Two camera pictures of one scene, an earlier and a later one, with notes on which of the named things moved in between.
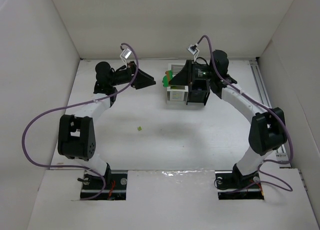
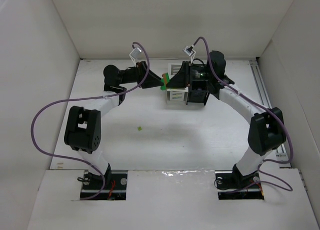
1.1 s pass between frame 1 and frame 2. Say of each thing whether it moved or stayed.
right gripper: stayed
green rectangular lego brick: moved
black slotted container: stayed
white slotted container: stayed
